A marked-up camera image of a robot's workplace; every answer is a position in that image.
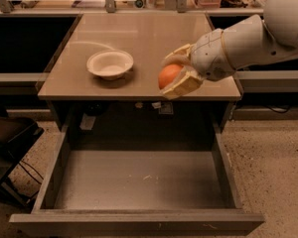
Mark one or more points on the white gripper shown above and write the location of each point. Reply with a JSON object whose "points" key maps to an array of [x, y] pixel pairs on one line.
{"points": [[210, 58]]}

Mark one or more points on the orange fruit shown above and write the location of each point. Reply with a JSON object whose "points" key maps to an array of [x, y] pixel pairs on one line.
{"points": [[168, 74]]}

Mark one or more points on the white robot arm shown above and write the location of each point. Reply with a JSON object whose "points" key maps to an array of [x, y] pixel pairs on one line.
{"points": [[266, 39]]}

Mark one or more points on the grey cabinet with top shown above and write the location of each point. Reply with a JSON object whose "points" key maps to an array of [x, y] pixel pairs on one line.
{"points": [[126, 102]]}

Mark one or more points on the open grey top drawer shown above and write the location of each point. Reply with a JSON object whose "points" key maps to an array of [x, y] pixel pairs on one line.
{"points": [[169, 192]]}

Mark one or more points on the white paper bowl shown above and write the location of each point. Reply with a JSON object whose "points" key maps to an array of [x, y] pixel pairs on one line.
{"points": [[110, 65]]}

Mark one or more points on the black side cart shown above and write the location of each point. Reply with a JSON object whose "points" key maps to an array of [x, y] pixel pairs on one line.
{"points": [[17, 137]]}

